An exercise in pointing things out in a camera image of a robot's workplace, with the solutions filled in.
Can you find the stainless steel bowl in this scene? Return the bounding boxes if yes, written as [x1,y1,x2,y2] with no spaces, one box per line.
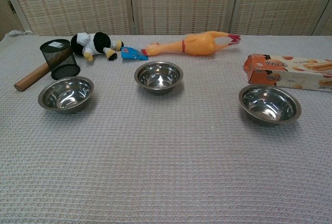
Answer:
[134,61,184,96]
[38,76,94,114]
[238,84,302,127]

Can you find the blue snack packet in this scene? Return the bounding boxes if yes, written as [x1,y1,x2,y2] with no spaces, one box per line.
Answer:
[121,46,149,61]

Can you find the yellow rubber chicken toy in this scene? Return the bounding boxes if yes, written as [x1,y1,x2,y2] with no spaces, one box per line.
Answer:
[141,31,241,57]

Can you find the white waffle-weave tablecloth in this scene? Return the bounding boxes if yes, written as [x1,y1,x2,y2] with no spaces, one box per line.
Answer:
[0,31,332,224]

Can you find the black and white plush cow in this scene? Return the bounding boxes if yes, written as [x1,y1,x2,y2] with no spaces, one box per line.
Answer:
[70,31,125,63]

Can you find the woven bamboo screen panel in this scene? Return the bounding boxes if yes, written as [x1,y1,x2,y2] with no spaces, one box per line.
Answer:
[317,11,332,37]
[0,0,31,40]
[4,0,135,37]
[230,0,332,37]
[130,0,241,36]

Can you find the orange egg roll biscuit box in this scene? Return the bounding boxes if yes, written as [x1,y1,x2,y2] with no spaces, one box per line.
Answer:
[243,54,332,93]

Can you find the wooden rolling pin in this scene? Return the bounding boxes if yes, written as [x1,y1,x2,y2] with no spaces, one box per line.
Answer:
[13,63,47,91]

